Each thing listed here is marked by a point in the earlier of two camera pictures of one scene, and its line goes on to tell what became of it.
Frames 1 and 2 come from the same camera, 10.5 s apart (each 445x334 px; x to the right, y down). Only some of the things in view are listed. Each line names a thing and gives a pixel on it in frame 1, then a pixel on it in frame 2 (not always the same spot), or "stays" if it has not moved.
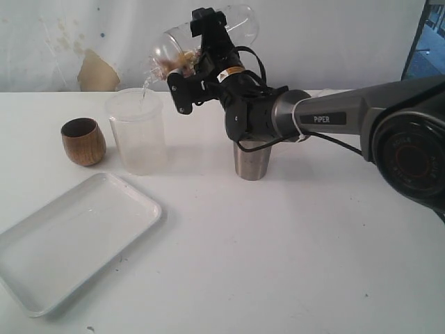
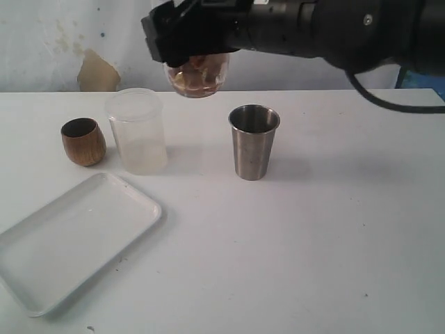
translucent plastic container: [137, 117] stays
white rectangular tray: [47, 255] stays
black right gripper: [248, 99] → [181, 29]
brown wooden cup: [83, 141] stays
